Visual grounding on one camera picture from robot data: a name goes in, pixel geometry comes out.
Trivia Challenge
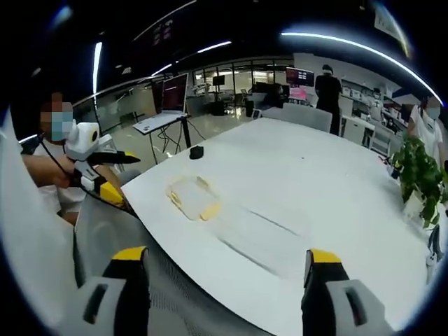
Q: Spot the white laptop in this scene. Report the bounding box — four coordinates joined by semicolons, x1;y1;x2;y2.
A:
132;72;190;134

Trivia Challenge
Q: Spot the black screen on stand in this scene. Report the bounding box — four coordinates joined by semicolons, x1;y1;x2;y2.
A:
211;74;228;117

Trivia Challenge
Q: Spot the short ceiling light strip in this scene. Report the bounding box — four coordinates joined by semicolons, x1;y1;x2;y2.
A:
92;41;104;96
197;40;233;55

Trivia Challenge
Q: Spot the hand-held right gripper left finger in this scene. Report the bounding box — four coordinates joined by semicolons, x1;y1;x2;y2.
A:
45;246;152;336

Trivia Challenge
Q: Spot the dark monitor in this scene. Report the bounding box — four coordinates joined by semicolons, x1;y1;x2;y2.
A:
150;79;165;115

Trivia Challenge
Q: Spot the grey mesh office chair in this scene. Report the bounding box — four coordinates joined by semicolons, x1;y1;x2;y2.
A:
72;167;270;336

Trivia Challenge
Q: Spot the person's white shirt torso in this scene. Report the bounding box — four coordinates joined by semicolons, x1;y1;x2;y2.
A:
20;138;92;220

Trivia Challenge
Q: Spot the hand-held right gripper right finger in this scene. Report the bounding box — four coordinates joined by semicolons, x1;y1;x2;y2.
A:
300;248;397;336

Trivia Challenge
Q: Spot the white shelving unit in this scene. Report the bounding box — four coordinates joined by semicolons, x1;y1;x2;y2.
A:
339;78;412;155

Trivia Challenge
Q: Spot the pale grey chair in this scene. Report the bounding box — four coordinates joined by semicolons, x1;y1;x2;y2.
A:
261;102;333;134

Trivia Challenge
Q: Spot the wall monitor screen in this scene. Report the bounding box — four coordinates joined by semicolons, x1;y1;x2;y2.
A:
285;66;315;87

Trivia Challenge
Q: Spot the green potted plant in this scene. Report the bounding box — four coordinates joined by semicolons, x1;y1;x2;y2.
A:
391;135;448;229

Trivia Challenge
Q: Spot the long ceiling light strip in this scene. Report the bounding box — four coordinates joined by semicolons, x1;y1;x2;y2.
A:
281;31;442;106

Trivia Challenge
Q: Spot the clear plastic food container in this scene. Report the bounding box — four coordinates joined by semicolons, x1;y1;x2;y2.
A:
209;204;312;281

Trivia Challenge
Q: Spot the clear plastic bag yellow edge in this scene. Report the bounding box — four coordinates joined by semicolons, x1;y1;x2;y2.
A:
165;174;224;222

